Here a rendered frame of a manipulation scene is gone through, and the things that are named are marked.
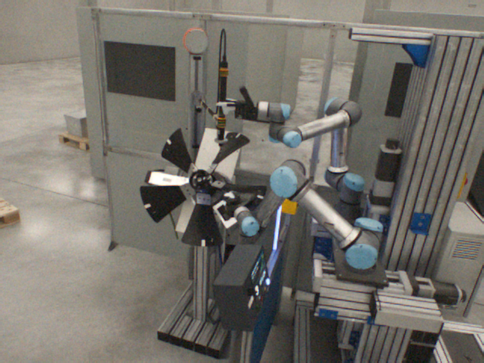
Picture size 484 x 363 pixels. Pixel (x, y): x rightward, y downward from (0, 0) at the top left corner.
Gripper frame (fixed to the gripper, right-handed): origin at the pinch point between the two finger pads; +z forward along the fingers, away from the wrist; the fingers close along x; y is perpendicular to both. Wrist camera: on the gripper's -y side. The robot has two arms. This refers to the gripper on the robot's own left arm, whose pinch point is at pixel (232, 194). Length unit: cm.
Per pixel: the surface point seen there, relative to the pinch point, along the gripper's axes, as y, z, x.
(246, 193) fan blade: -7.7, -1.2, 0.8
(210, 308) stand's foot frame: 11, 35, 109
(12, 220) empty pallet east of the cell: 171, 208, 95
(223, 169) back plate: -6.1, 37.4, 1.7
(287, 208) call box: -35.7, 6.9, 20.2
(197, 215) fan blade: 19.4, 3.0, 9.9
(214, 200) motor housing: 6.3, 15.8, 10.5
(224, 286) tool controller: 26, -75, -8
